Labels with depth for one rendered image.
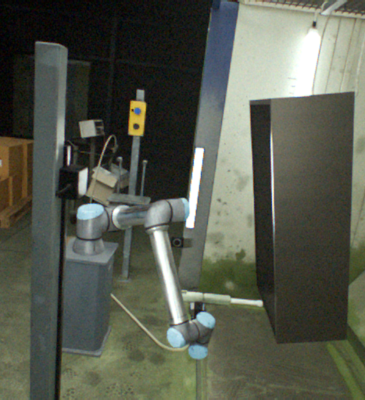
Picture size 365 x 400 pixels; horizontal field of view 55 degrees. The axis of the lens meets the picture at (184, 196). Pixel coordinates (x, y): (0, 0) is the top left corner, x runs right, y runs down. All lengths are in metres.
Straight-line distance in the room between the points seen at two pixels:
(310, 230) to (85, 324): 1.43
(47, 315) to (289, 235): 1.14
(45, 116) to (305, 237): 1.30
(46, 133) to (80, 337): 1.78
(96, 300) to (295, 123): 1.49
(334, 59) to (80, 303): 2.34
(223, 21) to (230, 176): 1.09
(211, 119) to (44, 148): 1.98
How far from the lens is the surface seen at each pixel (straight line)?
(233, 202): 2.77
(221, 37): 2.71
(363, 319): 2.95
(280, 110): 1.60
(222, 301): 2.06
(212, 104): 2.67
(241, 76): 2.69
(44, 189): 0.82
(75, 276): 2.22
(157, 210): 1.66
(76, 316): 2.34
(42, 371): 1.04
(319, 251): 1.79
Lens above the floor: 1.55
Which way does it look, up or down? 14 degrees down
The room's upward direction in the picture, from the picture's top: 7 degrees clockwise
